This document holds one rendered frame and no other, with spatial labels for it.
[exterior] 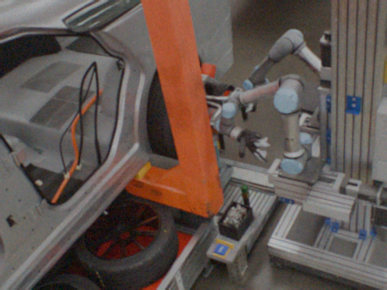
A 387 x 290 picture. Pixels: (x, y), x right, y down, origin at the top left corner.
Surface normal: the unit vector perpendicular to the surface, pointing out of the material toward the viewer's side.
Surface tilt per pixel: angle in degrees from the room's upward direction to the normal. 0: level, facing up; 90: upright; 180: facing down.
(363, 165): 90
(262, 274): 0
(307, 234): 0
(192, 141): 90
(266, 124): 0
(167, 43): 90
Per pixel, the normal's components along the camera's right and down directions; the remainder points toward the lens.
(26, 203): 0.86, 0.19
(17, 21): 0.43, -0.55
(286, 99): -0.43, 0.50
